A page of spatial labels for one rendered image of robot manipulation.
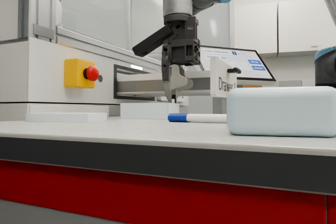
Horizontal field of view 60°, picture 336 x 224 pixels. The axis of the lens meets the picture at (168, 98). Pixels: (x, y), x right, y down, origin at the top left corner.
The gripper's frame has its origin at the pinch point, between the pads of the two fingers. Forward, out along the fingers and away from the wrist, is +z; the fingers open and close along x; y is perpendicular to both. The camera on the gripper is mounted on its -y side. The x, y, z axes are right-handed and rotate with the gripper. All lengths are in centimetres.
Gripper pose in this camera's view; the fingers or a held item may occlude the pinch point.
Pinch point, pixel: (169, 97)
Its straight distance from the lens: 74.0
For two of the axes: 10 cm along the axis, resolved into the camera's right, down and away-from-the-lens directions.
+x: 3.2, 0.3, 9.5
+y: 9.5, -0.1, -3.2
